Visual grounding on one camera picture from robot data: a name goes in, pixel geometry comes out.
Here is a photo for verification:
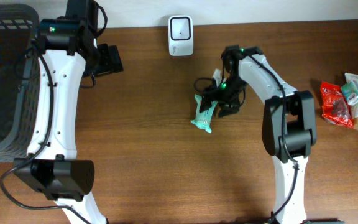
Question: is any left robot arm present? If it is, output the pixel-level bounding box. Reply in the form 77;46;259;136
11;0;123;223

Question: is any grey plastic mesh basket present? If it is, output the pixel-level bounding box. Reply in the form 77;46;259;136
0;4;40;162

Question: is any small teal tissue pack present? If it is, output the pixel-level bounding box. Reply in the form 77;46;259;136
341;81;358;106

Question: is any red candy bag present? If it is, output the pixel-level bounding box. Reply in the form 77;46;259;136
320;82;354;129

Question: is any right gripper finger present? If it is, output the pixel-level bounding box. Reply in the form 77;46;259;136
198;94;218;113
218;104;240;118

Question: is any white barcode scanner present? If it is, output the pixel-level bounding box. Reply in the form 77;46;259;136
168;15;194;57

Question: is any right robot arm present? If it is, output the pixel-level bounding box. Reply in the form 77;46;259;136
198;45;316;223

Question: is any teal wet wipes pack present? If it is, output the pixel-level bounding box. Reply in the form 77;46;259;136
191;94;218;133

